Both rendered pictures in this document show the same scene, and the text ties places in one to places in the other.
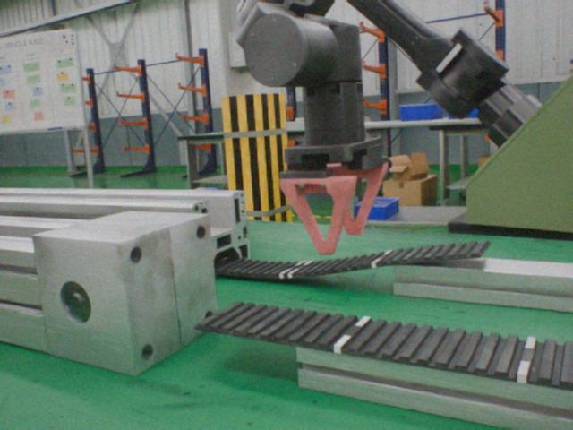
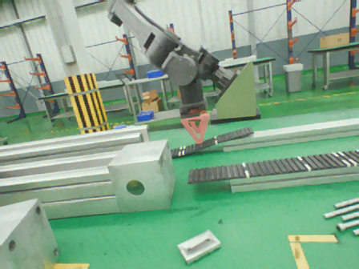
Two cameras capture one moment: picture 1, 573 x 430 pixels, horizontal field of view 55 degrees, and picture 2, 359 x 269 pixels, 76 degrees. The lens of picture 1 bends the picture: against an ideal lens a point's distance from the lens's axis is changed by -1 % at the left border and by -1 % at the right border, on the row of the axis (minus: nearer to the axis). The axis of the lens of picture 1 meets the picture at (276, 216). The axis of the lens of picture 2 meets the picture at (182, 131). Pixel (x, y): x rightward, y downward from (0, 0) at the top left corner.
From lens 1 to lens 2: 0.20 m
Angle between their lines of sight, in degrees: 22
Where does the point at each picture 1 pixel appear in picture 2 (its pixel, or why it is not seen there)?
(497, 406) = (300, 179)
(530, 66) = not seen: hidden behind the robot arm
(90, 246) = (143, 164)
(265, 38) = (177, 66)
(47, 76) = not seen: outside the picture
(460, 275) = (247, 140)
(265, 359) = (208, 186)
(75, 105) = not seen: outside the picture
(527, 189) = (238, 103)
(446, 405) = (284, 184)
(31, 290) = (108, 189)
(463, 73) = (205, 63)
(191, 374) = (189, 201)
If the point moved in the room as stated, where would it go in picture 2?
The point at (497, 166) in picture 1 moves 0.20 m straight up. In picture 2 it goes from (226, 97) to (219, 41)
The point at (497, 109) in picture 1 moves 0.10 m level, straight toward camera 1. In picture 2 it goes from (219, 76) to (224, 77)
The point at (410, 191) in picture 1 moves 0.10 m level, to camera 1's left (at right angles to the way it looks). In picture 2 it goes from (153, 106) to (149, 106)
